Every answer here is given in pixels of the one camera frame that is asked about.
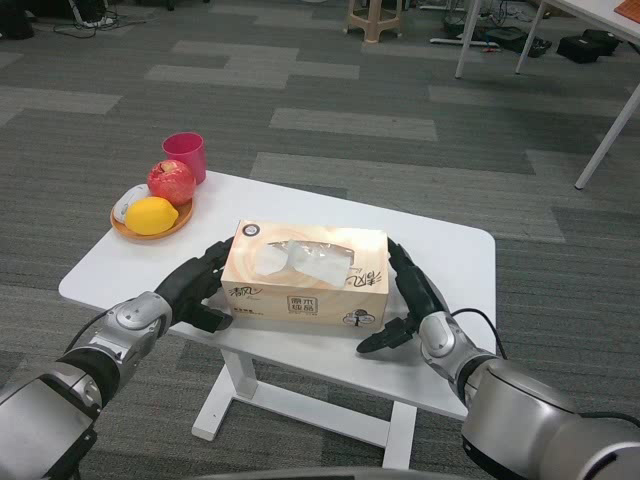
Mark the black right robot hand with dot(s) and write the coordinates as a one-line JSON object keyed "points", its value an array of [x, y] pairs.
{"points": [[420, 292]]}

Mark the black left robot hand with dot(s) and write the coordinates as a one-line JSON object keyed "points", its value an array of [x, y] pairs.
{"points": [[187, 285]]}

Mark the beige tissue box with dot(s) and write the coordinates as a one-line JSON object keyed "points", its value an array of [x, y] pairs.
{"points": [[300, 300]]}

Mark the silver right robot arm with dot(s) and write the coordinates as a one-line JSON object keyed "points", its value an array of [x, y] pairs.
{"points": [[515, 405]]}

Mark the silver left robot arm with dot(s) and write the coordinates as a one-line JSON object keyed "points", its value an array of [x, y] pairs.
{"points": [[130, 320]]}

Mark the orange round plate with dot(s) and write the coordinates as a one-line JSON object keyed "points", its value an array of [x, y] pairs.
{"points": [[184, 220]]}

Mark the yellow lemon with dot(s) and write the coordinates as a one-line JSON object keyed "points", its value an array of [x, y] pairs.
{"points": [[150, 216]]}

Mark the white computer mouse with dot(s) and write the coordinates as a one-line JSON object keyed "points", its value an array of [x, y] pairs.
{"points": [[125, 202]]}

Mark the red apple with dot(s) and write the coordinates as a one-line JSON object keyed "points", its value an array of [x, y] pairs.
{"points": [[171, 182]]}

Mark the pink plastic cup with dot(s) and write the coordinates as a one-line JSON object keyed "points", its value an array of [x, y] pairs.
{"points": [[187, 155]]}

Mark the flat black bag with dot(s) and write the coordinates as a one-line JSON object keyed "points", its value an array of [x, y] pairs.
{"points": [[506, 40]]}

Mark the beige plastic stool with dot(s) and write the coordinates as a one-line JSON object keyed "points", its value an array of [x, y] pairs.
{"points": [[375, 20]]}

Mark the white power strip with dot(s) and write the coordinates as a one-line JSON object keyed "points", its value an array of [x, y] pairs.
{"points": [[97, 22]]}

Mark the large black bag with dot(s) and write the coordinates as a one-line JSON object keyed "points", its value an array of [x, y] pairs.
{"points": [[587, 46]]}

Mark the black trash bin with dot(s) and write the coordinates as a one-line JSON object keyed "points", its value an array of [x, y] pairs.
{"points": [[15, 25]]}

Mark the large white desk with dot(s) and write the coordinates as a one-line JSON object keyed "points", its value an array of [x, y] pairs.
{"points": [[607, 15]]}

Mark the orange brown flat board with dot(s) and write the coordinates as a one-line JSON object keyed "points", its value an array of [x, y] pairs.
{"points": [[629, 6]]}

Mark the white table base frame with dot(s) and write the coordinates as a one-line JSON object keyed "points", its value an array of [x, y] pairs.
{"points": [[237, 372]]}

